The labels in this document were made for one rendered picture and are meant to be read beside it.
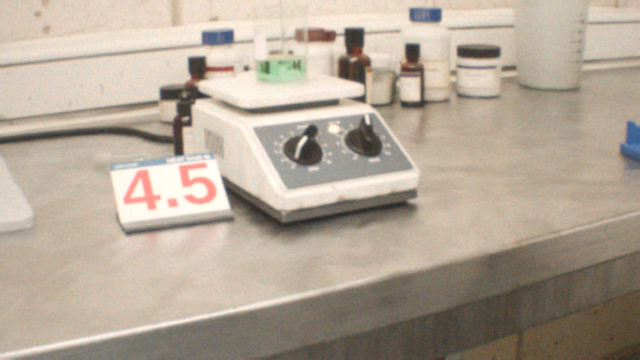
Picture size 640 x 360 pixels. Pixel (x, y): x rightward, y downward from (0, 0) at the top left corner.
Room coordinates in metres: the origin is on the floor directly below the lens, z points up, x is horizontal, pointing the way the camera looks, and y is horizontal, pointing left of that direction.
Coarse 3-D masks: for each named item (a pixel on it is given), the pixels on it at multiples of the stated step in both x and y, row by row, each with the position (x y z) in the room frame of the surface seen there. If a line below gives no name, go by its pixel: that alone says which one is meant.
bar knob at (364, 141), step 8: (360, 120) 0.67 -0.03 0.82; (368, 120) 0.67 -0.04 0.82; (360, 128) 0.67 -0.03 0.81; (368, 128) 0.66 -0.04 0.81; (352, 136) 0.67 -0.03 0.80; (360, 136) 0.66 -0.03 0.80; (368, 136) 0.65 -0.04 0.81; (376, 136) 0.67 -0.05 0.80; (352, 144) 0.66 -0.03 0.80; (360, 144) 0.66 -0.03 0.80; (368, 144) 0.65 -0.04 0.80; (376, 144) 0.66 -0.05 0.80; (360, 152) 0.65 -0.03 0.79; (368, 152) 0.65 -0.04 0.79; (376, 152) 0.66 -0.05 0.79
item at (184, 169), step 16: (208, 160) 0.67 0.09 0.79; (128, 176) 0.64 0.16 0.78; (144, 176) 0.64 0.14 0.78; (160, 176) 0.64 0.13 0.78; (176, 176) 0.65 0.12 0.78; (192, 176) 0.65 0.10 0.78; (208, 176) 0.66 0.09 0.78; (128, 192) 0.63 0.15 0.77; (144, 192) 0.63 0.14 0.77; (160, 192) 0.63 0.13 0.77; (176, 192) 0.64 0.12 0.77; (192, 192) 0.64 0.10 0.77; (208, 192) 0.64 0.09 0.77; (128, 208) 0.61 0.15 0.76; (144, 208) 0.62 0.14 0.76; (160, 208) 0.62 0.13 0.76; (176, 208) 0.62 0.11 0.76
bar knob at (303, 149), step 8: (312, 128) 0.64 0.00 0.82; (296, 136) 0.65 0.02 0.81; (304, 136) 0.63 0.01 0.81; (312, 136) 0.64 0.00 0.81; (288, 144) 0.64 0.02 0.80; (296, 144) 0.62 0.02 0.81; (304, 144) 0.62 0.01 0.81; (312, 144) 0.64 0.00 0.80; (288, 152) 0.63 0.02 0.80; (296, 152) 0.62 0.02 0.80; (304, 152) 0.63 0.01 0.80; (312, 152) 0.64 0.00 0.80; (320, 152) 0.64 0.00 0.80; (296, 160) 0.63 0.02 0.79; (304, 160) 0.63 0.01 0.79; (312, 160) 0.63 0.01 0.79
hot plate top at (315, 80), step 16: (208, 80) 0.77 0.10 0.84; (224, 80) 0.77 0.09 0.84; (240, 80) 0.77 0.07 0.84; (320, 80) 0.76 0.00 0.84; (336, 80) 0.75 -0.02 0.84; (224, 96) 0.70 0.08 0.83; (240, 96) 0.68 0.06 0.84; (256, 96) 0.68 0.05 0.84; (272, 96) 0.68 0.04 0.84; (288, 96) 0.68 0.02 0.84; (304, 96) 0.69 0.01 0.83; (320, 96) 0.70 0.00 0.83; (336, 96) 0.71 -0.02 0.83; (352, 96) 0.71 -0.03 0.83
